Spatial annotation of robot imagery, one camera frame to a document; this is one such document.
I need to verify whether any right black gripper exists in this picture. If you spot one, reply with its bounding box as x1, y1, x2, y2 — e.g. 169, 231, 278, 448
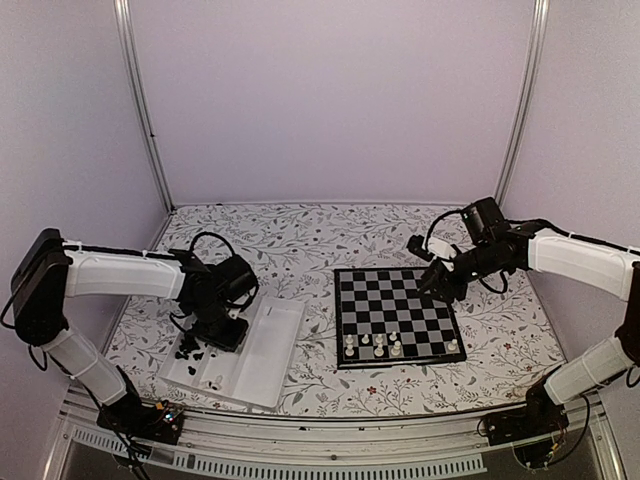
417, 240, 507, 304

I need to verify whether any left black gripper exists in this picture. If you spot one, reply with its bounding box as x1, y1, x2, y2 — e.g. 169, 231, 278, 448
189, 299, 249, 352

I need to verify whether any white chess king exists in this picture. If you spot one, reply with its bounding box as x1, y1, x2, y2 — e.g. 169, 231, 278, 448
390, 340, 402, 357

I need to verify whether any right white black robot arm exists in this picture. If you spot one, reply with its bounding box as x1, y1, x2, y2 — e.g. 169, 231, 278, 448
407, 197, 639, 436

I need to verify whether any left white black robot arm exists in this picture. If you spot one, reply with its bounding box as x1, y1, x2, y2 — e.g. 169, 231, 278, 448
1, 228, 259, 434

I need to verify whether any pile of black chess pieces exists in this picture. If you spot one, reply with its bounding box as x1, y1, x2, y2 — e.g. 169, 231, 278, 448
174, 334, 216, 377

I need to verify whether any black silver chess board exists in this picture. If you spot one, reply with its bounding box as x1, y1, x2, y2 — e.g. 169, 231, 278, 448
334, 267, 467, 370

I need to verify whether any pile of white chess pieces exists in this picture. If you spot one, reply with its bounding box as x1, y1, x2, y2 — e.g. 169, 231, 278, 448
199, 375, 226, 393

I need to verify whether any floral patterned table mat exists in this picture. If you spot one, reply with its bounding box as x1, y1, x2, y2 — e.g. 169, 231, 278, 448
99, 201, 569, 419

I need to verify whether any white plastic compartment tray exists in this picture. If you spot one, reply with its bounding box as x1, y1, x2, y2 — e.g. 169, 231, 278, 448
158, 296, 306, 410

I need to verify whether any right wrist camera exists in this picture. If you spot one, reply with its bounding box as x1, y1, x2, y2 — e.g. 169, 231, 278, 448
407, 235, 459, 262

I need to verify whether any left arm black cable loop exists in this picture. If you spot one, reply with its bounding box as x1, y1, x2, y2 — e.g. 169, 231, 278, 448
188, 230, 236, 266

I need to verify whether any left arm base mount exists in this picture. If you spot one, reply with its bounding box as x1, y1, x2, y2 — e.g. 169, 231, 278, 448
97, 399, 184, 445

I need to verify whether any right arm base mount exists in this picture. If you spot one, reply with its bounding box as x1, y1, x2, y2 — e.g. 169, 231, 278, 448
477, 404, 569, 470

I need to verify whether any right aluminium frame post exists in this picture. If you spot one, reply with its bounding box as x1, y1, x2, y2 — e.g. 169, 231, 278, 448
494, 0, 550, 207

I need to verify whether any aluminium frame post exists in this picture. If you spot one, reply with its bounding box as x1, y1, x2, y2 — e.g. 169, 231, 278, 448
494, 0, 550, 207
113, 0, 176, 214

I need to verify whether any front aluminium rail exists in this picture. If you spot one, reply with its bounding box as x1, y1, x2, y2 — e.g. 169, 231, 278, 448
44, 388, 627, 479

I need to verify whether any left aluminium frame post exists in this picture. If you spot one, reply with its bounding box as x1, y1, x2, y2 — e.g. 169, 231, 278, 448
113, 0, 176, 214

